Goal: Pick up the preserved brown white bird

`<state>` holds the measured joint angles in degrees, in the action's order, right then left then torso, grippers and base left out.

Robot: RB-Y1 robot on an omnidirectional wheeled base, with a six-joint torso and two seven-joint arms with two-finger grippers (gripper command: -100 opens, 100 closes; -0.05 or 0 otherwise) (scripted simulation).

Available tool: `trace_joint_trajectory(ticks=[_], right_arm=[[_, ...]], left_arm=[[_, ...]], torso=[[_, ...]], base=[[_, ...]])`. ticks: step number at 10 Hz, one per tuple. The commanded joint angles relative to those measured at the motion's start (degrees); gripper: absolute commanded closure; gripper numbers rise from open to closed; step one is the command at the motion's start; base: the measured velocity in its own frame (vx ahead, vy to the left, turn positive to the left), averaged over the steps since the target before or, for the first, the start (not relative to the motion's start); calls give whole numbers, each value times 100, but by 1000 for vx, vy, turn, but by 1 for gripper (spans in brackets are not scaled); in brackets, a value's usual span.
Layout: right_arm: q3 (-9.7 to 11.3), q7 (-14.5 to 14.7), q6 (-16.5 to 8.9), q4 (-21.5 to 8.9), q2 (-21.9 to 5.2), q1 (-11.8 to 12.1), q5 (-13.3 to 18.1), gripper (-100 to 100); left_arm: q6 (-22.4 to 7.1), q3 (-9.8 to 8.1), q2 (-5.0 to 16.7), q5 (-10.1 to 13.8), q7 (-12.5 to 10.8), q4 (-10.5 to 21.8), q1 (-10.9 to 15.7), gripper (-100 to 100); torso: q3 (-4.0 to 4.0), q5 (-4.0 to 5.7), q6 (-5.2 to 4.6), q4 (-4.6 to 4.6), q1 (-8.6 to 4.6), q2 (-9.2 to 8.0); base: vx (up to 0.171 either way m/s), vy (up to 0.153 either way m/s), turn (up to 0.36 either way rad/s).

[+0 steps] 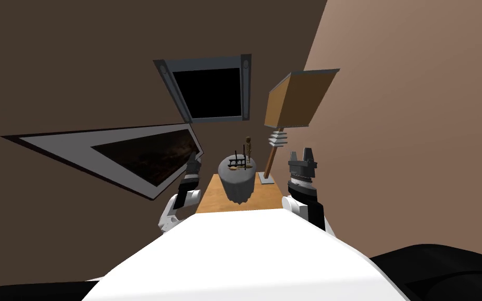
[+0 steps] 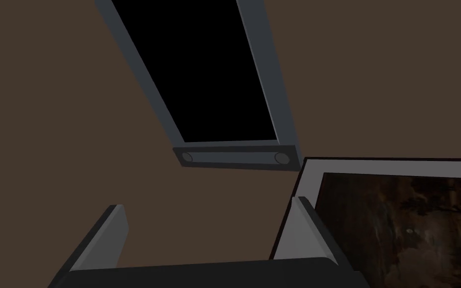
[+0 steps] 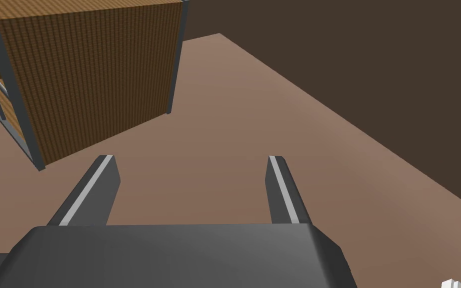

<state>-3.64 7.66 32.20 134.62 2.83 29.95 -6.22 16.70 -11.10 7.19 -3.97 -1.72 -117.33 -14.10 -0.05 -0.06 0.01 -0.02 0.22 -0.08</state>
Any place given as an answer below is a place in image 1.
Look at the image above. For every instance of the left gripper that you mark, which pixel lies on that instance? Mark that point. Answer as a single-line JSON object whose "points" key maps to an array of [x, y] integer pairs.
{"points": [[192, 166]]}

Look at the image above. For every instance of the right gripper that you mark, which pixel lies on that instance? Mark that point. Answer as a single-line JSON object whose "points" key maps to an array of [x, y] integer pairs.
{"points": [[302, 168]]}

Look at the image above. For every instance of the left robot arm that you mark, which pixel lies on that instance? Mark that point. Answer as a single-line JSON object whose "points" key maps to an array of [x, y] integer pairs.
{"points": [[181, 200]]}

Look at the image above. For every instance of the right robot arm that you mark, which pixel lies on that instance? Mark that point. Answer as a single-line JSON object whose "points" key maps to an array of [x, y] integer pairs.
{"points": [[308, 202]]}

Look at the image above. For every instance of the wooden table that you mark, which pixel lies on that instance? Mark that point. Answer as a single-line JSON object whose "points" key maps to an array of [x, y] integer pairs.
{"points": [[211, 200]]}

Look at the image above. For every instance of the black small rack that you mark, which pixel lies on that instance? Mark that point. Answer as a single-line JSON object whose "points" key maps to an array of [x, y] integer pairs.
{"points": [[237, 161]]}

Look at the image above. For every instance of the grey round fluted pot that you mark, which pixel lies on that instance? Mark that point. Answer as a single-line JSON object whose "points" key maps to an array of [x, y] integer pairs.
{"points": [[237, 184]]}

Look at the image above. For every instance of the brown wooden figurine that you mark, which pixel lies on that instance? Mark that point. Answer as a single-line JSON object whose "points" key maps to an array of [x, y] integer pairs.
{"points": [[248, 148]]}

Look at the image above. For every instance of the grey framed dark picture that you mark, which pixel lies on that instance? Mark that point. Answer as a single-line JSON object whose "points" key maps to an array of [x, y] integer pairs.
{"points": [[136, 156]]}

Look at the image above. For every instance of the lamp with wooden shade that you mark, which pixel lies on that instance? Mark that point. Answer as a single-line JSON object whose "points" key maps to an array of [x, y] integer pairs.
{"points": [[295, 98]]}

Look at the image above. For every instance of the grey framed black window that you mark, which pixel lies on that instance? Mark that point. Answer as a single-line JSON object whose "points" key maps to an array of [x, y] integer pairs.
{"points": [[214, 92]]}

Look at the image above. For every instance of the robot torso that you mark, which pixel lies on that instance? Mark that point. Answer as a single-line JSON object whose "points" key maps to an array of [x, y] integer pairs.
{"points": [[245, 259]]}

